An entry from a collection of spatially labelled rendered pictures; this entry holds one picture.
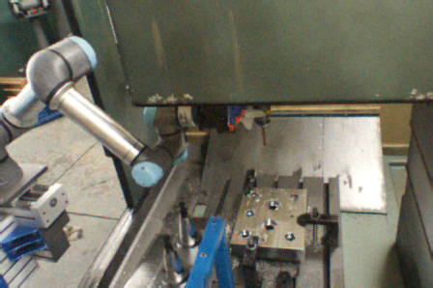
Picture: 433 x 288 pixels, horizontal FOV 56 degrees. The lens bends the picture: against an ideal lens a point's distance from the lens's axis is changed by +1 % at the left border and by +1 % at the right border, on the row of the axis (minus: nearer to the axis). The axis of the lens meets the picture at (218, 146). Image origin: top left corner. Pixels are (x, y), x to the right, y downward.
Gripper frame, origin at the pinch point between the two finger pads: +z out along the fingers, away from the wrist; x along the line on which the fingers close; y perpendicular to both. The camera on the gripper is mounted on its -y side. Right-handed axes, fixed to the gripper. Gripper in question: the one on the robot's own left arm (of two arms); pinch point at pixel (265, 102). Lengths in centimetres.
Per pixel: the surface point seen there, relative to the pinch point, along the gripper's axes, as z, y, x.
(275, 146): -11, 65, -82
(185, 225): -16.6, 15.3, 32.2
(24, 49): -422, 92, -410
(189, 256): -15.4, 21.0, 36.3
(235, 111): -4.0, -7.0, 18.0
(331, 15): 17.2, -30.0, 32.6
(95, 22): -64, -18, -35
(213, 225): -11.8, 20.1, 26.8
